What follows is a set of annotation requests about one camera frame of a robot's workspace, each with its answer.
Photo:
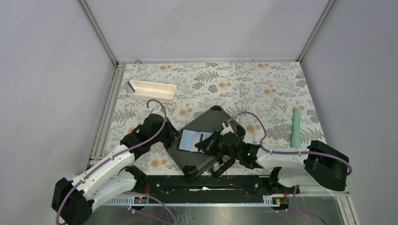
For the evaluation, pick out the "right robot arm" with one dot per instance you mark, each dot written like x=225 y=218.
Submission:
x=317 y=163

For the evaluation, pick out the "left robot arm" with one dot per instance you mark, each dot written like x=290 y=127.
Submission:
x=75 y=200

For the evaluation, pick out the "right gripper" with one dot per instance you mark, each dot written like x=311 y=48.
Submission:
x=207 y=144

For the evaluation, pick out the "floral tablecloth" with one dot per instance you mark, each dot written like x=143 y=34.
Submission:
x=265 y=95

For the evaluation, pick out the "mint green tube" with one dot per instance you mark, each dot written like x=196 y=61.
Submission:
x=296 y=130

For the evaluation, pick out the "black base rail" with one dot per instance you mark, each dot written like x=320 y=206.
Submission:
x=229 y=189

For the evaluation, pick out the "dark grey hard case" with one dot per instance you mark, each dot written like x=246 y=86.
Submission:
x=194 y=164

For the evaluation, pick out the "white plastic tray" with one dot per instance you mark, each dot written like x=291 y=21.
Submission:
x=149 y=90

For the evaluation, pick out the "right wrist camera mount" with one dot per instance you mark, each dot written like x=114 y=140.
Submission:
x=227 y=128

